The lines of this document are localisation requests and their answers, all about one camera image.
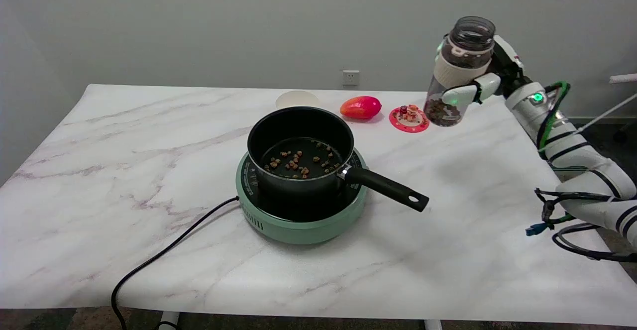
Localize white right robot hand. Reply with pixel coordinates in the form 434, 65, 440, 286
436, 35, 533, 108

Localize brown nuts in pot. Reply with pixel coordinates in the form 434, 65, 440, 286
264, 140, 342, 179

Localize red mango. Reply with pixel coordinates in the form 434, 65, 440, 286
340, 96, 383, 120

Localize cream round lid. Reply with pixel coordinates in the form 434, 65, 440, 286
275, 90, 320, 110

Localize green induction cooker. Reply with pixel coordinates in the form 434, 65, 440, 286
235, 147, 369, 245

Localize green robot cable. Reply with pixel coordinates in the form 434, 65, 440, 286
537, 81, 571, 152

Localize white cable tie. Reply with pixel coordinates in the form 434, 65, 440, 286
538, 93, 637, 152

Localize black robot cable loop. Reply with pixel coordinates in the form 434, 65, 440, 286
526, 188, 637, 263

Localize black soup pot with handle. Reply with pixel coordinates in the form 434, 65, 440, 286
247, 107, 429, 213

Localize black power cord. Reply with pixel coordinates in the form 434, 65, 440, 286
110, 196, 240, 330

